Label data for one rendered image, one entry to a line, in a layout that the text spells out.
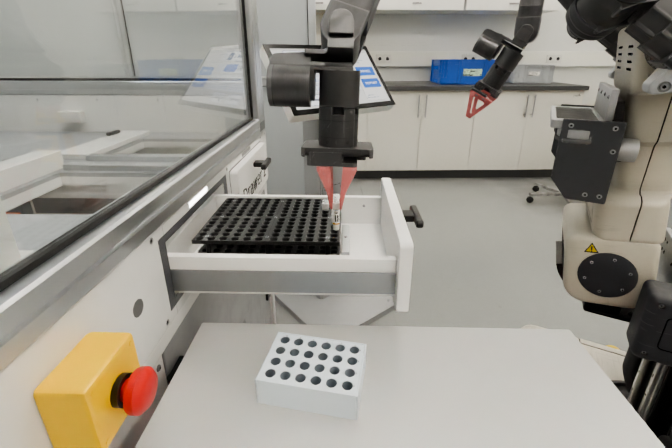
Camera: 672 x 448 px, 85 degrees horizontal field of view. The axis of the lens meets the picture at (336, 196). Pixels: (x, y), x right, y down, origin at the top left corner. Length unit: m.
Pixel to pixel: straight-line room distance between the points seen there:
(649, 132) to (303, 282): 0.70
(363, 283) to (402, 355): 0.12
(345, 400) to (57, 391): 0.28
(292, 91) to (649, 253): 0.76
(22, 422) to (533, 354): 0.58
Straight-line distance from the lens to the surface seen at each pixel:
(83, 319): 0.44
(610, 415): 0.60
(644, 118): 0.92
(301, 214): 0.65
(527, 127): 4.00
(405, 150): 3.65
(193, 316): 0.72
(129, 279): 0.50
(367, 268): 0.53
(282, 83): 0.52
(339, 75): 0.51
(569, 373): 0.63
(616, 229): 0.94
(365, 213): 0.75
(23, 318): 0.39
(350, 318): 1.78
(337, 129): 0.52
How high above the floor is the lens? 1.16
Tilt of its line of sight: 21 degrees down
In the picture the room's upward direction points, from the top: straight up
